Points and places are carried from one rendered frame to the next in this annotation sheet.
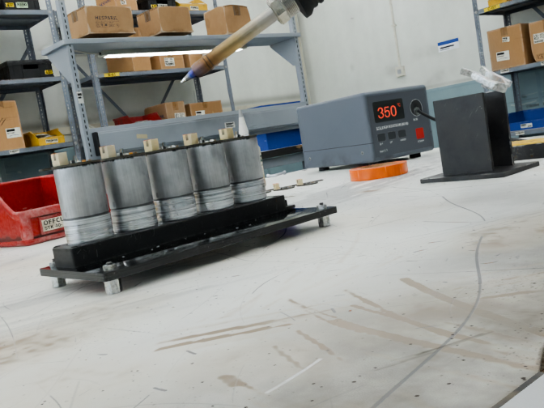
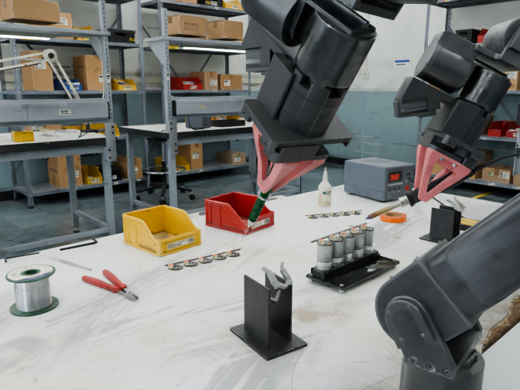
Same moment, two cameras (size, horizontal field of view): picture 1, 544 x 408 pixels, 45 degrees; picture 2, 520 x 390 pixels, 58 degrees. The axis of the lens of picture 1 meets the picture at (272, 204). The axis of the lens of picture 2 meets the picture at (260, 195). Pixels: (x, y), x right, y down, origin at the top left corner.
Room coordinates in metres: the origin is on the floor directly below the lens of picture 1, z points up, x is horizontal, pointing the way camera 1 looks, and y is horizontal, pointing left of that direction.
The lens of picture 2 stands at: (-0.34, 0.22, 1.05)
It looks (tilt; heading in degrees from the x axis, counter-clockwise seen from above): 13 degrees down; 358
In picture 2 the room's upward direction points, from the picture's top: straight up
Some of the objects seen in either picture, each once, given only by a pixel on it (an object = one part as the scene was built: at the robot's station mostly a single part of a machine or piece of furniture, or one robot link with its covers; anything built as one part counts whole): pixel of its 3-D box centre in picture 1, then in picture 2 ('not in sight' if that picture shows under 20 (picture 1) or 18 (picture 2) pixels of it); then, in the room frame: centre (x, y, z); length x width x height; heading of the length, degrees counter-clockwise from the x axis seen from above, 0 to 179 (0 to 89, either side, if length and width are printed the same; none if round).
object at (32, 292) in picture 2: not in sight; (32, 289); (0.27, 0.51, 0.78); 0.06 x 0.06 x 0.05
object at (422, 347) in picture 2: not in sight; (435, 319); (0.02, 0.06, 0.85); 0.09 x 0.06 x 0.06; 140
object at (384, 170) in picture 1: (378, 171); (392, 217); (0.69, -0.12, 0.76); 0.06 x 0.06 x 0.01
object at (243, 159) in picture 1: (244, 175); (365, 241); (0.42, 0.01, 0.79); 0.02 x 0.02 x 0.05
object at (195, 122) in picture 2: not in sight; (198, 121); (3.17, 0.57, 0.80); 0.15 x 0.12 x 0.10; 60
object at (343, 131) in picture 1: (363, 129); (378, 179); (0.93, -0.14, 0.80); 0.15 x 0.12 x 0.10; 32
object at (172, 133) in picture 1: (214, 129); (247, 107); (3.27, 0.22, 0.90); 1.30 x 0.06 x 0.12; 131
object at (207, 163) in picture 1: (210, 182); (356, 245); (0.40, 0.04, 0.79); 0.02 x 0.02 x 0.05
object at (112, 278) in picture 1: (200, 244); (354, 270); (0.37, 0.04, 0.76); 0.16 x 0.07 x 0.01; 132
